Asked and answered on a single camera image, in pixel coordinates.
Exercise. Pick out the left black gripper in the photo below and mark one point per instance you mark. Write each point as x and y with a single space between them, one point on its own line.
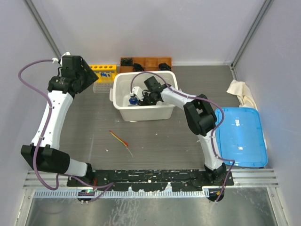
91 77

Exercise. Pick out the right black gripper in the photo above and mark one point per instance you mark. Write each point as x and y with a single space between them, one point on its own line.
142 103

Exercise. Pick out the yellow test tube rack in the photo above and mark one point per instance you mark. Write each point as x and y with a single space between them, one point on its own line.
98 69

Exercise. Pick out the white plastic tub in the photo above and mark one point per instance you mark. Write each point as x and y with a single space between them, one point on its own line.
120 95

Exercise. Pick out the red yellow stick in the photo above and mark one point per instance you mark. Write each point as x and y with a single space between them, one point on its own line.
119 139

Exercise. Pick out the clear plastic pipette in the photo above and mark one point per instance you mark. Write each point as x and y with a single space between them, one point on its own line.
91 147

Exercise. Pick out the blue plastic lid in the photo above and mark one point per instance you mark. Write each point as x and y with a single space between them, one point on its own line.
240 138

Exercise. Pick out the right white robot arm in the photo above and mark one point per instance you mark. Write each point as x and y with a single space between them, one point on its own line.
200 118

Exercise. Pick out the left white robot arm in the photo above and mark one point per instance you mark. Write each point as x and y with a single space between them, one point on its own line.
43 153

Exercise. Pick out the clear well plate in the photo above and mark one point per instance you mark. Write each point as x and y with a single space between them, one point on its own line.
102 87

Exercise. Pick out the rolled tie blue pattern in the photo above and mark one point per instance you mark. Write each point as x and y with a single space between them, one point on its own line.
164 67

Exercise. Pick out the wooden compartment tray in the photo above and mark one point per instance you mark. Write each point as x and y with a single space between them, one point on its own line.
149 63

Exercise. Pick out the rolled tie orange pattern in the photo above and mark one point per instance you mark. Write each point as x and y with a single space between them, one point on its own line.
138 68

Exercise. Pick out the rolled tie top left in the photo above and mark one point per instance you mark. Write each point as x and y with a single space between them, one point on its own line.
126 61

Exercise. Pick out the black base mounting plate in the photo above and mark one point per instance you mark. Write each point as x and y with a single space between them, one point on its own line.
151 180

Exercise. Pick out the cream cloth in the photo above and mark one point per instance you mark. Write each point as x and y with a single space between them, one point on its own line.
243 94

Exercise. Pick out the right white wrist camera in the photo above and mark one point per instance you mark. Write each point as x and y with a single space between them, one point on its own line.
137 92

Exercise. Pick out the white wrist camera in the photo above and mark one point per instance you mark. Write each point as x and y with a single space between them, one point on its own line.
60 60
137 92

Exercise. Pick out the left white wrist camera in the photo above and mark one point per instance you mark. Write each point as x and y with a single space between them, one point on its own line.
60 60

